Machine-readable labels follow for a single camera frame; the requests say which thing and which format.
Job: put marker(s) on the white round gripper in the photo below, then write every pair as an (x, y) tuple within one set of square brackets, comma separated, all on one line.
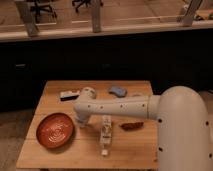
[(88, 93)]

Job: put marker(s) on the red ceramic bowl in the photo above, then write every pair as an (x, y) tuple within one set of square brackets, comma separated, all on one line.
[(55, 130)]

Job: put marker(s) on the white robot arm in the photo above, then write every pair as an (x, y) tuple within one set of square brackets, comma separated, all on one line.
[(183, 128)]

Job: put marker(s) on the blue cloth piece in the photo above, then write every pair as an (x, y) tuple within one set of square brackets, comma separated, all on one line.
[(118, 91)]

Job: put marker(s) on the clear plastic bottle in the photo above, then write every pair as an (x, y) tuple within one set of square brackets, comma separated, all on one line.
[(105, 135)]

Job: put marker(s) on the dark red chili pepper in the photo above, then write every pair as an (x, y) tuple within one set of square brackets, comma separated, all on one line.
[(131, 126)]

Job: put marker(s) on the wooden table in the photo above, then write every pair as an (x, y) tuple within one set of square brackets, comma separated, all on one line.
[(128, 150)]

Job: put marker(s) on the black office chair middle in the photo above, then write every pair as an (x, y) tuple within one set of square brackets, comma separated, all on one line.
[(78, 3)]

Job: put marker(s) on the black office chair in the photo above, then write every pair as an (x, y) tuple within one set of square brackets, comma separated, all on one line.
[(37, 8), (78, 3)]

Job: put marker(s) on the black office chair left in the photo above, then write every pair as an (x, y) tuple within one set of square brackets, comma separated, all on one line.
[(37, 8)]

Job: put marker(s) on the grey railing post middle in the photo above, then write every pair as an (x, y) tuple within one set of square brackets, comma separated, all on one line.
[(95, 15)]

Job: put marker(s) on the grey railing post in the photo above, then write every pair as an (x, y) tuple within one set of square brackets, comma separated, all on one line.
[(95, 15), (26, 17), (190, 13)]

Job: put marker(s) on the grey railing post left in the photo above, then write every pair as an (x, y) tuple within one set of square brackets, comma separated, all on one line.
[(26, 17)]

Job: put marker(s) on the grey railing post right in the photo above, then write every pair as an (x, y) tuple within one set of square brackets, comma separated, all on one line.
[(190, 13)]

